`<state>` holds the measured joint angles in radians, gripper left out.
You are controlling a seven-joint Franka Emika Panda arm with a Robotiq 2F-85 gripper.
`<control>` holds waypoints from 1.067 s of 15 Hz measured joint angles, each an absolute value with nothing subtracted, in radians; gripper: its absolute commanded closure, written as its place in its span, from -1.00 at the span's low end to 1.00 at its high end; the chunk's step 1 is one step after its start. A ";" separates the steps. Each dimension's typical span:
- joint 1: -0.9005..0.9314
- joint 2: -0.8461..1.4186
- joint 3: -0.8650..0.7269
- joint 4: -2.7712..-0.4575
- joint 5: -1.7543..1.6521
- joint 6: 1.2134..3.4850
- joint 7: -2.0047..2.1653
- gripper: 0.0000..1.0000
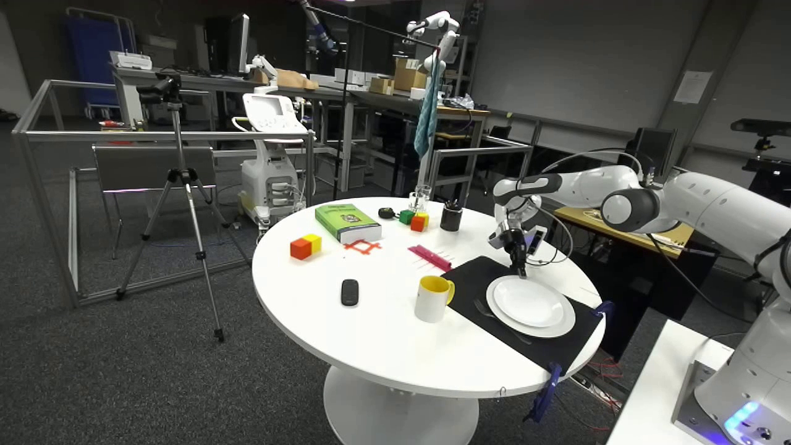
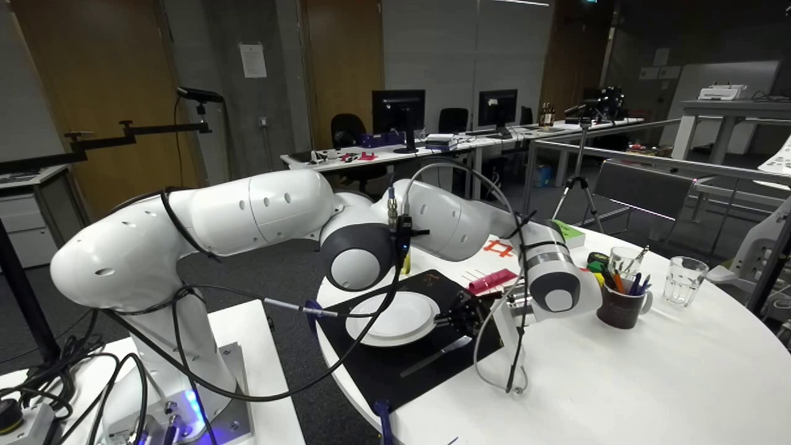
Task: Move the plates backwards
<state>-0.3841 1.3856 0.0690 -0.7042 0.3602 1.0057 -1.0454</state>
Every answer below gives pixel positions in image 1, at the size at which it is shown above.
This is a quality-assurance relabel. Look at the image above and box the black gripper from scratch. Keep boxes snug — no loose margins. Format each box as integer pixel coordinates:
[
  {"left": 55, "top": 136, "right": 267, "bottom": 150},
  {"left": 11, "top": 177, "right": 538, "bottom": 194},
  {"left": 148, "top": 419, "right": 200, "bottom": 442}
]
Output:
[{"left": 494, "top": 214, "right": 536, "bottom": 280}]

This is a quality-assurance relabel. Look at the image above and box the small white plate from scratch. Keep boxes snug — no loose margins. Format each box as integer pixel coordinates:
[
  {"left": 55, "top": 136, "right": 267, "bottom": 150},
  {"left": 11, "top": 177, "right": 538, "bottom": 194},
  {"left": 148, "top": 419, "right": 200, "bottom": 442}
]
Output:
[{"left": 493, "top": 277, "right": 571, "bottom": 330}]

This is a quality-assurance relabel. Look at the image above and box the large white plate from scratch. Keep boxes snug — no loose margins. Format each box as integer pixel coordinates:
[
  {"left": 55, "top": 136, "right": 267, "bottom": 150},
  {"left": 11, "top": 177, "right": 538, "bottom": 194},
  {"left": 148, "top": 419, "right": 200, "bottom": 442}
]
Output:
[{"left": 483, "top": 271, "right": 580, "bottom": 342}]

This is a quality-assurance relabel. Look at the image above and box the black placemat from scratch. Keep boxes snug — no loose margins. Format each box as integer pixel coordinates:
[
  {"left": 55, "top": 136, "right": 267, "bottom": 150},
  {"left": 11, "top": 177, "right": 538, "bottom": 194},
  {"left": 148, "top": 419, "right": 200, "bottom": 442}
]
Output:
[{"left": 440, "top": 254, "right": 608, "bottom": 375}]

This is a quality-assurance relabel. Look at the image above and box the black pen cup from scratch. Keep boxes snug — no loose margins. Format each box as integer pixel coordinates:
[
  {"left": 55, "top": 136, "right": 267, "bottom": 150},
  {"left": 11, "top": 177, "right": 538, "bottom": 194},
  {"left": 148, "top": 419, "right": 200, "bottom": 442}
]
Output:
[{"left": 438, "top": 197, "right": 464, "bottom": 234}]

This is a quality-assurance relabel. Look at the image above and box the pink ruler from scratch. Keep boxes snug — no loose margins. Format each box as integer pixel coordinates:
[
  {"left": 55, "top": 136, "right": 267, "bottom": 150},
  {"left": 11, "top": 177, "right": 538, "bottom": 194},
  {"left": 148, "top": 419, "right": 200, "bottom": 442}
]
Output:
[{"left": 407, "top": 241, "right": 454, "bottom": 275}]

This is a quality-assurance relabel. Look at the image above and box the blue clamp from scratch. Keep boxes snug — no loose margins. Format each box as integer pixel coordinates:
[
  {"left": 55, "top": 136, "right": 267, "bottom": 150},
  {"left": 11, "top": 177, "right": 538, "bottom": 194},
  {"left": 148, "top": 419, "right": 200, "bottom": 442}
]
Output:
[
  {"left": 590, "top": 298, "right": 619, "bottom": 328},
  {"left": 525, "top": 361, "right": 568, "bottom": 426}
]

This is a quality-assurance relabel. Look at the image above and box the white mug yellow inside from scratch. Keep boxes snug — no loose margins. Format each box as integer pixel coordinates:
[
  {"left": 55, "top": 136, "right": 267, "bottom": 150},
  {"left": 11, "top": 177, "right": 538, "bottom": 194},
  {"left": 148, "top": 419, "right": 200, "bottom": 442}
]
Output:
[{"left": 414, "top": 271, "right": 457, "bottom": 325}]

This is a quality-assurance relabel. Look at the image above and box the wooden desk top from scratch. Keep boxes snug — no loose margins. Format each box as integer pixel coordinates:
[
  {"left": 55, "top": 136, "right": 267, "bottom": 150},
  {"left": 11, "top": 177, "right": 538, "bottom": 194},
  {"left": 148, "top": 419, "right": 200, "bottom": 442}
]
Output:
[{"left": 555, "top": 203, "right": 697, "bottom": 260}]

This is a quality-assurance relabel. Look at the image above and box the grey workbench table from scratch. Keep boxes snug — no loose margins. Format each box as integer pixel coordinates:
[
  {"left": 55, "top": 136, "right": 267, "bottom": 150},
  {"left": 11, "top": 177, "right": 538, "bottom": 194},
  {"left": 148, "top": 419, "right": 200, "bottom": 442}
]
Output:
[{"left": 115, "top": 63, "right": 496, "bottom": 199}]

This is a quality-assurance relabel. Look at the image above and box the black computer mouse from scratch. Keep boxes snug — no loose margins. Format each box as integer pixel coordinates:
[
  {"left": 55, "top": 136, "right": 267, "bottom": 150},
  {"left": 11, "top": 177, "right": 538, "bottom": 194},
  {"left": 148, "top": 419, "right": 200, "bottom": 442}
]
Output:
[{"left": 338, "top": 277, "right": 364, "bottom": 309}]

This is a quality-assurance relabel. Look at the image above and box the teal hanging cloth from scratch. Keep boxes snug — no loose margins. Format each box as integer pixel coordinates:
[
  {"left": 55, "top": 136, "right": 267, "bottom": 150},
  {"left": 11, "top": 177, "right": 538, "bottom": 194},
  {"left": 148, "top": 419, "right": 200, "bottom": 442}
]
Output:
[{"left": 410, "top": 52, "right": 447, "bottom": 160}]

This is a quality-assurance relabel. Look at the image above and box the black computer monitor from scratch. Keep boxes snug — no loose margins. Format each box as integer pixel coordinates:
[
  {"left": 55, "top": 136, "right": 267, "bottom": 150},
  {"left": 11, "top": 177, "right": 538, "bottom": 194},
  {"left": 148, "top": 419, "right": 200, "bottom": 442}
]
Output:
[{"left": 623, "top": 124, "right": 674, "bottom": 181}]

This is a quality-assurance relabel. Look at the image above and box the green book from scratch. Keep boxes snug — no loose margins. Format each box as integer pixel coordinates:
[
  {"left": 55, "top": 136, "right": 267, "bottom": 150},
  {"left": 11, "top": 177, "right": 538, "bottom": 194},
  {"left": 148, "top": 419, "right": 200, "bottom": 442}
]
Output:
[{"left": 312, "top": 199, "right": 385, "bottom": 246}]

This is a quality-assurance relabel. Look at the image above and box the white robot mounting table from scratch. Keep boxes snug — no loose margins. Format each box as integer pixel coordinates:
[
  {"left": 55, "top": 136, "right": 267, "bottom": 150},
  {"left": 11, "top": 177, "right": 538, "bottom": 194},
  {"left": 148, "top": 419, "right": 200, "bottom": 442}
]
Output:
[{"left": 604, "top": 317, "right": 737, "bottom": 445}]

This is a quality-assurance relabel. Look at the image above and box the cardboard box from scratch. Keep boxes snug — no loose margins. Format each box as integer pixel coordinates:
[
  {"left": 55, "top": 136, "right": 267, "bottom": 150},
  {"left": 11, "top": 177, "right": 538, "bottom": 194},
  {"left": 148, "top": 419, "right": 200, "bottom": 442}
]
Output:
[
  {"left": 391, "top": 55, "right": 433, "bottom": 94},
  {"left": 272, "top": 66, "right": 321, "bottom": 91},
  {"left": 365, "top": 75, "right": 398, "bottom": 97}
]

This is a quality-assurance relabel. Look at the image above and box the white paper sheet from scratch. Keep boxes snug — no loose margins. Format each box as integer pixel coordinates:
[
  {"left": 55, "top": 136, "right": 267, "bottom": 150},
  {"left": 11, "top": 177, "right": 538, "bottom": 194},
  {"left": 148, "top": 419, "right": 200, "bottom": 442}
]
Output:
[{"left": 671, "top": 66, "right": 714, "bottom": 105}]

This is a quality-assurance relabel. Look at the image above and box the small white background robot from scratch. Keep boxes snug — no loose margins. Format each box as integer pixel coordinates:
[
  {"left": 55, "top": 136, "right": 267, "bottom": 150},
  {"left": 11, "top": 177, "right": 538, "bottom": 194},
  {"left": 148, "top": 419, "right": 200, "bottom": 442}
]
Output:
[{"left": 404, "top": 8, "right": 464, "bottom": 70}]

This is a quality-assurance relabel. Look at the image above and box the white mobile machine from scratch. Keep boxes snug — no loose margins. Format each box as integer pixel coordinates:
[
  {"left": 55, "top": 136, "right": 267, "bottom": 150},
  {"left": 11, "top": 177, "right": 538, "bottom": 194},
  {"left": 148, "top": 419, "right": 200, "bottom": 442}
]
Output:
[{"left": 231, "top": 89, "right": 310, "bottom": 224}]

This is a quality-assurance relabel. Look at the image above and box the black tripod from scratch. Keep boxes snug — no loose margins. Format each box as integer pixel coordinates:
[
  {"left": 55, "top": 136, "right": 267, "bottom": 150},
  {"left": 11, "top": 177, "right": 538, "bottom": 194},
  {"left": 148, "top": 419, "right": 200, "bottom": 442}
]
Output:
[{"left": 115, "top": 97, "right": 231, "bottom": 345}]

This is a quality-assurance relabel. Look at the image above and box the blue panel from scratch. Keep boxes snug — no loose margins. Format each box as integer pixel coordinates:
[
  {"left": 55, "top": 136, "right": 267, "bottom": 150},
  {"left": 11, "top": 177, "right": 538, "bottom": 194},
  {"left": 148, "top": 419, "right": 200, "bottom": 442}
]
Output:
[{"left": 65, "top": 4, "right": 138, "bottom": 110}]

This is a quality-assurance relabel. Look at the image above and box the grey metal railing frame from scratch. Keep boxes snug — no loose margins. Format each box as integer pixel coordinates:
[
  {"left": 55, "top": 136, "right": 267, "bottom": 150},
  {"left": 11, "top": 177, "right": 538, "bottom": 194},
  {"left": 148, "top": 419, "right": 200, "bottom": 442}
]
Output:
[
  {"left": 11, "top": 77, "right": 321, "bottom": 307},
  {"left": 428, "top": 113, "right": 546, "bottom": 206}
]

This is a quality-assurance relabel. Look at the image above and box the red plastic frame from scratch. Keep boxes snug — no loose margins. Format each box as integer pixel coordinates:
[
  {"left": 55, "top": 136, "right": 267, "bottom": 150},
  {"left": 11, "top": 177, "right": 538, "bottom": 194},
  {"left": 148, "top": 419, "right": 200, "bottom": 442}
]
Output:
[{"left": 342, "top": 238, "right": 385, "bottom": 256}]

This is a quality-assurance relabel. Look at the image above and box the white table pedestal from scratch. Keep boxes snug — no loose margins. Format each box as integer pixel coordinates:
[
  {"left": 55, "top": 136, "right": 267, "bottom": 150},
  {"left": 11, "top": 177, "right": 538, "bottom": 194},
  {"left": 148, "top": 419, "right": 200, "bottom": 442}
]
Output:
[{"left": 321, "top": 363, "right": 483, "bottom": 445}]

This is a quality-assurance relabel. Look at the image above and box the black stereo camera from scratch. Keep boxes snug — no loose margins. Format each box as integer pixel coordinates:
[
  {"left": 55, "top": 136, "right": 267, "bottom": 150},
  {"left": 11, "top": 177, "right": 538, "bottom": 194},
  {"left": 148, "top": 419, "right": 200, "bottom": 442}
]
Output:
[{"left": 729, "top": 117, "right": 791, "bottom": 140}]

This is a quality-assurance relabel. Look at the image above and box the black camera on tripod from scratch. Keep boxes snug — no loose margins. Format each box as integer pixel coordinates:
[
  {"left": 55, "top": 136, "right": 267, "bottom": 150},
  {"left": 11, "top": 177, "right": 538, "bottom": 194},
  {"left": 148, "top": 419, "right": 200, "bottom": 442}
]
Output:
[{"left": 150, "top": 70, "right": 185, "bottom": 105}]

